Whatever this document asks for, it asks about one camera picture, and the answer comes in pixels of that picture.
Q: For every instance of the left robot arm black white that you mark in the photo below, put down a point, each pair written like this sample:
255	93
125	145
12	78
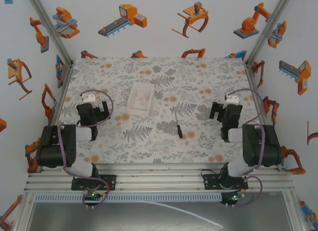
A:
54	146

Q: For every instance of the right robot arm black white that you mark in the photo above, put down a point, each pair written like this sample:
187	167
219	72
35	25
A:
263	146

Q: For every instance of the translucent white plastic bin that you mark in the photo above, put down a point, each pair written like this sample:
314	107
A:
140	98

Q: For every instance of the floral patterned table mat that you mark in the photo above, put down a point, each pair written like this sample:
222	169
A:
159	146

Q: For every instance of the left circuit board green light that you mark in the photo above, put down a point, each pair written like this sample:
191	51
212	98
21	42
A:
93	197

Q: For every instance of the circuit board green light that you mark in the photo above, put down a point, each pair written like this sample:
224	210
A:
229	200
93	197

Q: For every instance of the right circuit board green light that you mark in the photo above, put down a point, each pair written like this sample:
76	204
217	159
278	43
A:
229	200

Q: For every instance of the white plastic tube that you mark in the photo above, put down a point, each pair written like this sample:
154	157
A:
188	212

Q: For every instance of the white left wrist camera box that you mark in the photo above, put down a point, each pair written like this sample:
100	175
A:
89	98

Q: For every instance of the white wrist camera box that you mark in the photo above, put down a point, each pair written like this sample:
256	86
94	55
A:
232	99
89	98

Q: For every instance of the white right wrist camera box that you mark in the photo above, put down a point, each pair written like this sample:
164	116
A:
232	99

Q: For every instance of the aluminium table side rail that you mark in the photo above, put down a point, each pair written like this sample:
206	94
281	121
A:
62	92
253	82

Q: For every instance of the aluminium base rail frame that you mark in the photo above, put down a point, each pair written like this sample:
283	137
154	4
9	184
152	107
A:
159	177

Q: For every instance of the aluminium frame post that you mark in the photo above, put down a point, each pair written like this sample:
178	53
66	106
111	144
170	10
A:
47	24
268	27

